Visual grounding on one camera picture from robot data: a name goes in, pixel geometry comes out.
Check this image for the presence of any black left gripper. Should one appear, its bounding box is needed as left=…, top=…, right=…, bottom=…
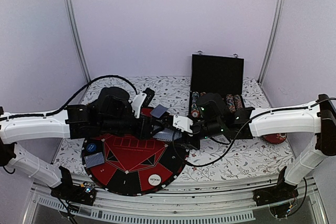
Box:
left=100, top=113, right=165, bottom=140

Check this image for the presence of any blue small blind button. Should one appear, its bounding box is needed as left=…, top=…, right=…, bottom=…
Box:
left=86, top=143, right=97, bottom=153

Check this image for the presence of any single blue playing card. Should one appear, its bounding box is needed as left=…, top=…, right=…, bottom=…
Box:
left=150, top=104, right=168, bottom=118

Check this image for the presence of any blue checkered card deck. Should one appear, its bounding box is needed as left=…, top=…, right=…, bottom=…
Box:
left=153, top=129, right=183, bottom=142

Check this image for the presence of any white dealer button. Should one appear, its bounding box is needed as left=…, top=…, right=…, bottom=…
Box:
left=148, top=174, right=162, bottom=186

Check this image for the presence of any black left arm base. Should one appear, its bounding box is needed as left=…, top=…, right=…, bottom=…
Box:
left=50, top=182, right=97, bottom=206

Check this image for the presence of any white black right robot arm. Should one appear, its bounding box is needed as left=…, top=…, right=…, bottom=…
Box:
left=173, top=93, right=335, bottom=201

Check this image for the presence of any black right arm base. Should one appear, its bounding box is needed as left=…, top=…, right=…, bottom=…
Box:
left=253, top=185, right=298, bottom=206

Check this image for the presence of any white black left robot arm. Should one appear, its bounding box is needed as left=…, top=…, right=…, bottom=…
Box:
left=1, top=87, right=157, bottom=200

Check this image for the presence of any poker chip row far left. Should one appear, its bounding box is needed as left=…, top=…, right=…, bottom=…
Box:
left=191, top=91, right=200, bottom=118

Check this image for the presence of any poker chip row far right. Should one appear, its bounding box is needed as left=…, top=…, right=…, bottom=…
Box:
left=234, top=94, right=244, bottom=110

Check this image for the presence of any black poker chip case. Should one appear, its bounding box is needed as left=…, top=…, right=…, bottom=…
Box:
left=188, top=54, right=244, bottom=119

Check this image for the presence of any round red black poker mat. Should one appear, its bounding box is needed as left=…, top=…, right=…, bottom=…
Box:
left=81, top=107, right=188, bottom=196

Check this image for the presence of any red floral round tin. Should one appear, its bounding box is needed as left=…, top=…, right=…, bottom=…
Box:
left=263, top=133, right=287, bottom=144

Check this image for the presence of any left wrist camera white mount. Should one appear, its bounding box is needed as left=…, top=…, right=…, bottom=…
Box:
left=131, top=88, right=155, bottom=119

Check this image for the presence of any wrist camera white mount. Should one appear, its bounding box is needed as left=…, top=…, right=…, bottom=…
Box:
left=173, top=115, right=193, bottom=133
left=131, top=88, right=155, bottom=119

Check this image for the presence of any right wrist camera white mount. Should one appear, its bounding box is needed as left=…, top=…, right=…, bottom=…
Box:
left=173, top=115, right=193, bottom=133

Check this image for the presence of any left aluminium corner post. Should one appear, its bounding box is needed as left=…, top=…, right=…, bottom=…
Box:
left=59, top=0, right=92, bottom=84

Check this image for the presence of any aluminium corner post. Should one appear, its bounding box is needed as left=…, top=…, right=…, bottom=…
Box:
left=59, top=0, right=92, bottom=84
left=257, top=0, right=289, bottom=84

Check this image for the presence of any right aluminium corner post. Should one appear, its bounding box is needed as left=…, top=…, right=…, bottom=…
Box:
left=257, top=0, right=289, bottom=84

